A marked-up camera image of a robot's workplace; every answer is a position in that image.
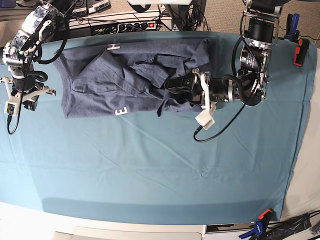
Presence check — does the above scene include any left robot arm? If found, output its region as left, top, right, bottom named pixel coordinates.
left=164, top=0, right=283, bottom=108

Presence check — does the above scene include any blue-grey T-shirt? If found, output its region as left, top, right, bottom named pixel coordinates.
left=54, top=38, right=218, bottom=118

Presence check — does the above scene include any blue orange clamp bottom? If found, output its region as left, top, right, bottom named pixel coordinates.
left=238, top=208, right=274, bottom=240

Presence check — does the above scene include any blue black clamp top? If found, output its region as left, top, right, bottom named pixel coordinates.
left=284, top=13, right=300, bottom=43

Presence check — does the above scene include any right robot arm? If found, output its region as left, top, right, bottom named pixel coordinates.
left=0, top=0, right=76, bottom=117

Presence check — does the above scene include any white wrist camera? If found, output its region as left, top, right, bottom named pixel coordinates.
left=0, top=76, right=20, bottom=117
left=192, top=68, right=216, bottom=130

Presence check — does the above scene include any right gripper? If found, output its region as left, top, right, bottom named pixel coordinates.
left=11, top=83, right=56, bottom=112

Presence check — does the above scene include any orange black clamp top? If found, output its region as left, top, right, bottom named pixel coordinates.
left=293, top=38, right=310, bottom=67

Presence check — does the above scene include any white power strip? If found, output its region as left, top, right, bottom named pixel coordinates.
left=89, top=21, right=173, bottom=36

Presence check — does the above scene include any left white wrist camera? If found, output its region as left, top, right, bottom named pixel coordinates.
left=192, top=68, right=216, bottom=130

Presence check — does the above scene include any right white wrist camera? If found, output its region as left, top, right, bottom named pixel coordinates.
left=0, top=76, right=20, bottom=117

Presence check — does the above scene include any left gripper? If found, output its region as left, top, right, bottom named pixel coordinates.
left=163, top=72, right=203, bottom=107

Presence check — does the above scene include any teal table cloth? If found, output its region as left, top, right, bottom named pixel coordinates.
left=0, top=40, right=318, bottom=225

